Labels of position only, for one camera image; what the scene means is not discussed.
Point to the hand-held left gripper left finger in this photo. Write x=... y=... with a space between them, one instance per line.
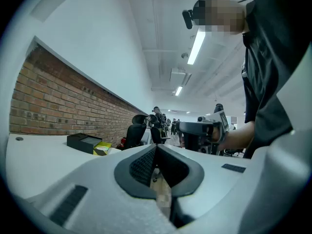
x=97 y=199

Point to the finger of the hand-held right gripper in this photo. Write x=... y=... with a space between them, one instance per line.
x=192 y=128

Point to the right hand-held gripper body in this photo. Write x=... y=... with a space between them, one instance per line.
x=223 y=121

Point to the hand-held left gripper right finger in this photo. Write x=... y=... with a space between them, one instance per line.
x=214 y=186

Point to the yellow and white product box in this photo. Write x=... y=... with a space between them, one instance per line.
x=103 y=147

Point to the person's right forearm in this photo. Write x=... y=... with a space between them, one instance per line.
x=239 y=135

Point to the black rectangular box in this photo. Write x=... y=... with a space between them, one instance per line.
x=80 y=142

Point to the person's right hand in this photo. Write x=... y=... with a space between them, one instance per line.
x=215 y=133

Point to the long ceiling light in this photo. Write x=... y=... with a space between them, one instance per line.
x=196 y=46
x=178 y=91

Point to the white ceiling air conditioner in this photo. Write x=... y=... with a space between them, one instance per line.
x=178 y=74

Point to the red object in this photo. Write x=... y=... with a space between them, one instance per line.
x=121 y=144

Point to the person's black shirt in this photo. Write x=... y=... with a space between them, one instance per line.
x=268 y=69

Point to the ceiling dome fixture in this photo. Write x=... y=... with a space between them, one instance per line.
x=184 y=55

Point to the black head camera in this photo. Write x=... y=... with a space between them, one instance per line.
x=187 y=18

